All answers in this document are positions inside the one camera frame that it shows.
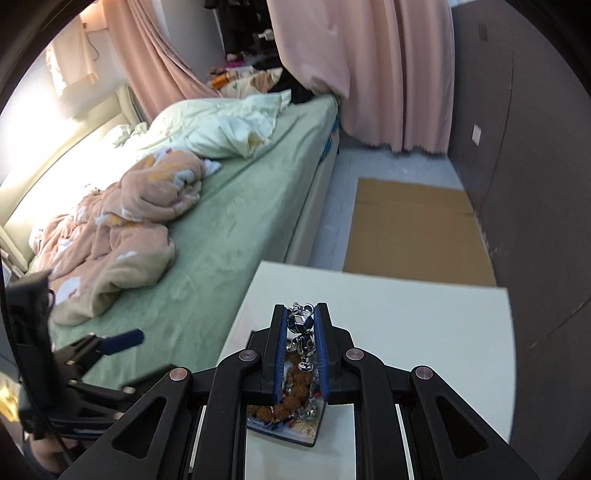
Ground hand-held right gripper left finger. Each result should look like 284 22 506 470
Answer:
58 304 289 480

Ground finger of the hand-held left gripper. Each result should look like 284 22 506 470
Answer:
65 376 139 418
51 329 145 370

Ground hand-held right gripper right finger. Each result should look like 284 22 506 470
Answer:
314 302 541 480

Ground brown bead bracelet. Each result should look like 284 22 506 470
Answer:
247 353 315 423

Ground silver blue bead bracelet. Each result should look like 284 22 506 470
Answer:
285 302 321 372

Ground black jewelry box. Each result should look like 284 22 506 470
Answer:
245 329 333 448

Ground pink fleece blanket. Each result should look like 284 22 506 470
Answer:
30 148 206 326

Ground beige padded headboard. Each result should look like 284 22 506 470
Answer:
0 85 148 259

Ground flat cardboard sheet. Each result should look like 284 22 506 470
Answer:
342 178 497 287

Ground bed with green sheet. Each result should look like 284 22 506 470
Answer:
0 83 342 393

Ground white pillow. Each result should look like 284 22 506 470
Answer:
111 122 153 146

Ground pale green duvet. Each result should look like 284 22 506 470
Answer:
143 92 291 160

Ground white hanging cloth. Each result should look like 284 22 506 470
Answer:
46 9 100 95

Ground black clothing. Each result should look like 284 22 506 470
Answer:
272 69 319 104

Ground pink curtain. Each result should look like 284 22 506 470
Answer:
268 0 455 155
104 0 218 123

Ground floral pillow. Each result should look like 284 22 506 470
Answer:
226 69 283 97

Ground dark hanging clothes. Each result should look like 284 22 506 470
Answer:
205 0 278 61

